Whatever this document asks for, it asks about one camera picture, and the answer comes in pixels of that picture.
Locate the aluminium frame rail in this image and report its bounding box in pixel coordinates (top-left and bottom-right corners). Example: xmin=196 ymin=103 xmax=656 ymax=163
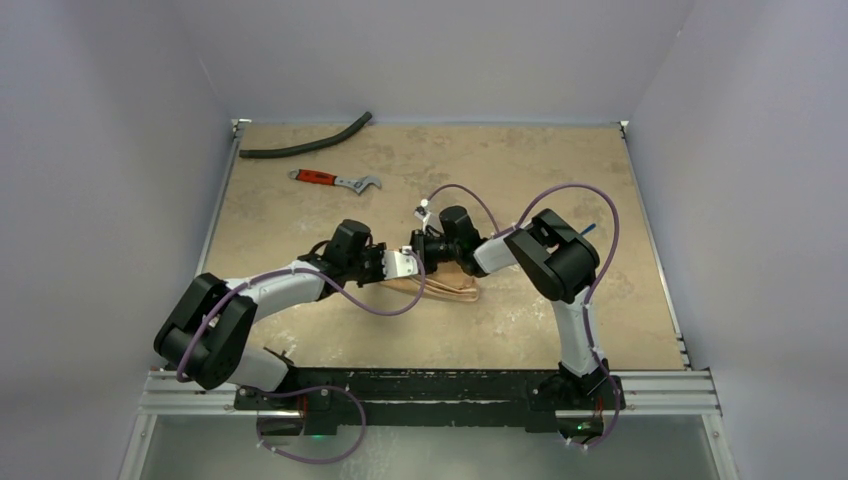
xmin=119 ymin=119 xmax=740 ymax=480

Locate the peach cloth napkin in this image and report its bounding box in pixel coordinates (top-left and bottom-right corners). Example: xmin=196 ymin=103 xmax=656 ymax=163
xmin=380 ymin=258 xmax=480 ymax=303

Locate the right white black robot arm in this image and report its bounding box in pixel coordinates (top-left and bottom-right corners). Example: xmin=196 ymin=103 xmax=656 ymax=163
xmin=410 ymin=206 xmax=607 ymax=407

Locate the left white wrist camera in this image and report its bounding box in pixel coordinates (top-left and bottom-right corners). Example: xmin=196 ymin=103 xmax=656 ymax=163
xmin=382 ymin=246 xmax=421 ymax=280

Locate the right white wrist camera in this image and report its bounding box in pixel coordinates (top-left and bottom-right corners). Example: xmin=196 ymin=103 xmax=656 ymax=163
xmin=414 ymin=198 xmax=432 ymax=230

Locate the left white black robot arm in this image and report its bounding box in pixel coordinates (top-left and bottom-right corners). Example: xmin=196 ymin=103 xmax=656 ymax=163
xmin=153 ymin=219 xmax=387 ymax=409

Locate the red handled adjustable wrench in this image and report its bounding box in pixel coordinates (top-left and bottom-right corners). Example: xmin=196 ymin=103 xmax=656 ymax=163
xmin=288 ymin=169 xmax=382 ymax=195

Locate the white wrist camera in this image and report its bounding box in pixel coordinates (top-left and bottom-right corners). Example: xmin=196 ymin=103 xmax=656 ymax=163
xmin=382 ymin=246 xmax=421 ymax=280
xmin=414 ymin=198 xmax=432 ymax=230

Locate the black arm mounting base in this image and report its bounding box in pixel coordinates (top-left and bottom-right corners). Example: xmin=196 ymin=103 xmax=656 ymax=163
xmin=234 ymin=362 xmax=626 ymax=439

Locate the black foam hose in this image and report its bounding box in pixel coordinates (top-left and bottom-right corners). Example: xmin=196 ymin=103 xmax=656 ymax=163
xmin=239 ymin=111 xmax=374 ymax=160

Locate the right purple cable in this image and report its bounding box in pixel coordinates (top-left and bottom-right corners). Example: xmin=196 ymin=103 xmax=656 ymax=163
xmin=417 ymin=183 xmax=625 ymax=450

